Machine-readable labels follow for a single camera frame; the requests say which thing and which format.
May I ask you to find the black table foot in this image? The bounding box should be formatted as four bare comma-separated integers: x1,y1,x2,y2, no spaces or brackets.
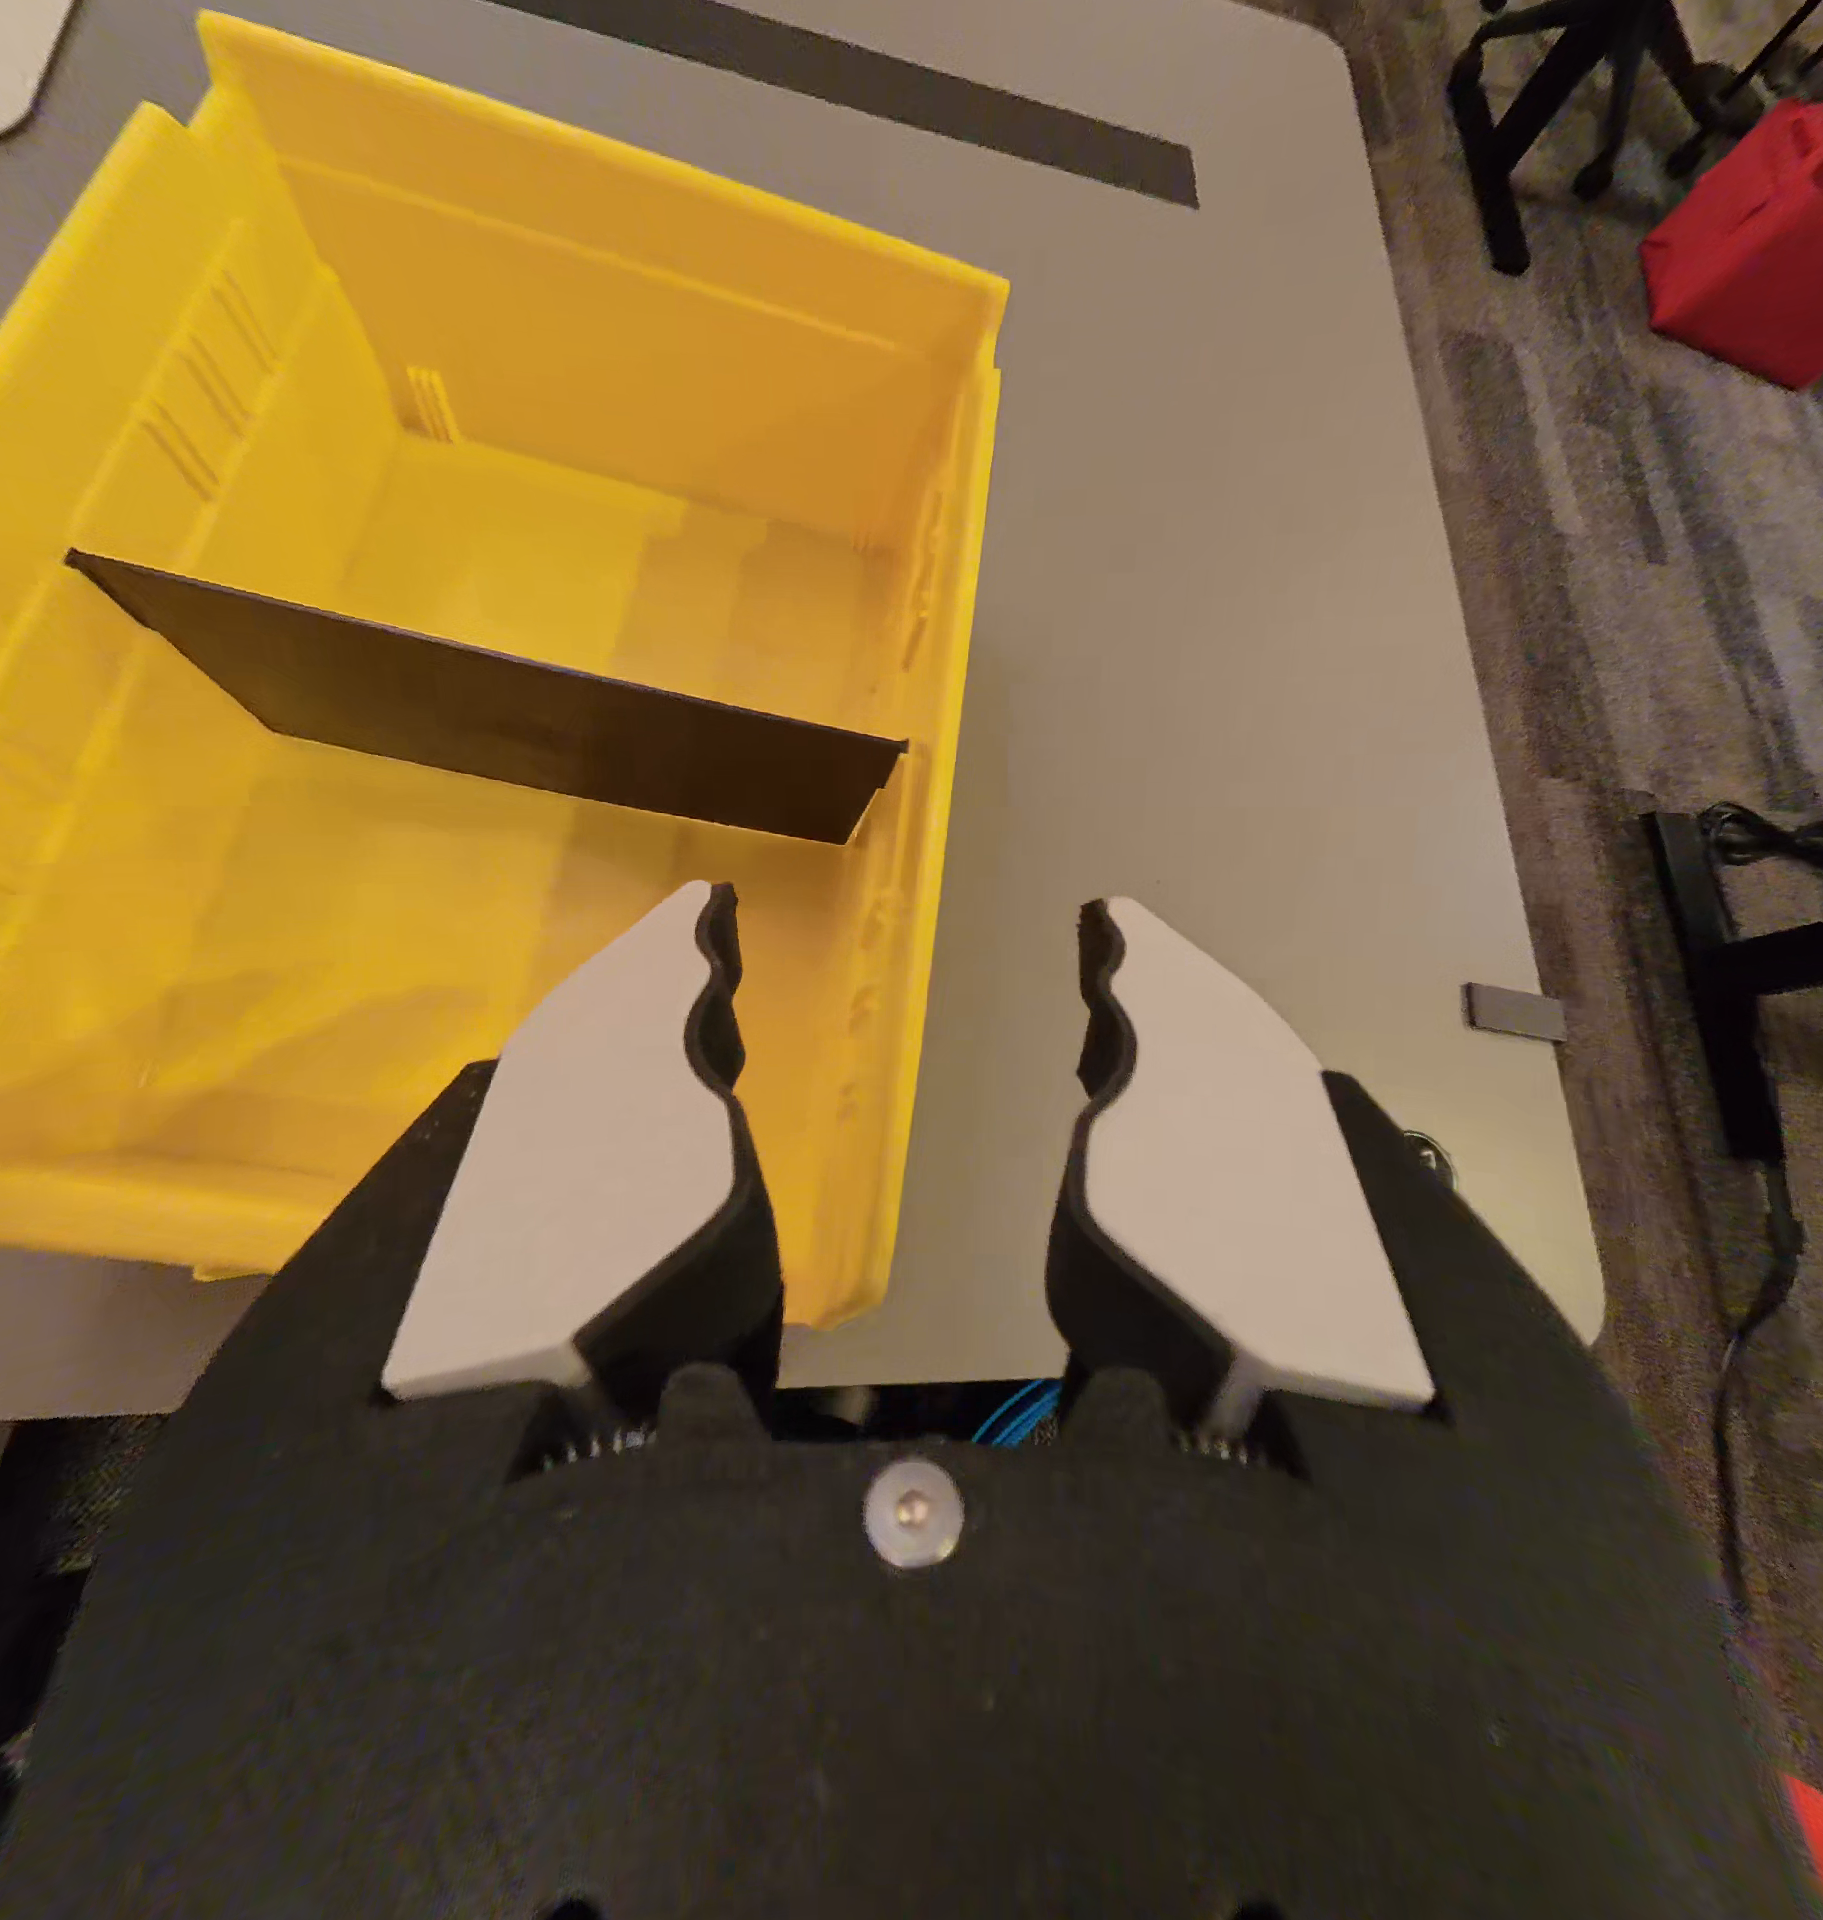
1643,807,1823,1163

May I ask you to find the red fabric bin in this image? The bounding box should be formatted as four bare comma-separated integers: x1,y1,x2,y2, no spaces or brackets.
1637,95,1823,393

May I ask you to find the yellow divided plastic bin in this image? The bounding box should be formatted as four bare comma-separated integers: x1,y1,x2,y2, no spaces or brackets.
0,5,1014,1332

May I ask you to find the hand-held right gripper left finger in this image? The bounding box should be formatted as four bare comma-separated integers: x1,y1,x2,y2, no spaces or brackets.
382,881,787,1409

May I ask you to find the black tape strip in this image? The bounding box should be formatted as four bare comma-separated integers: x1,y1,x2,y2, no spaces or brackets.
482,0,1202,212

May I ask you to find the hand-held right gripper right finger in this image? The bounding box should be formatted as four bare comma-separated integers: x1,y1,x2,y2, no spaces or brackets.
1046,897,1439,1429

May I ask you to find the black floor cable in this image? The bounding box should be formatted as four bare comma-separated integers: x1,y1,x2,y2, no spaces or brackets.
1710,1155,1809,1614
1694,799,1823,878

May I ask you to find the black chair base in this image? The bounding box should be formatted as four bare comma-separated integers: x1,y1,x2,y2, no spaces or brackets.
1444,0,1823,278

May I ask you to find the black bin divider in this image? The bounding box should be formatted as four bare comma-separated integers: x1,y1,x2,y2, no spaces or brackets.
63,545,912,848

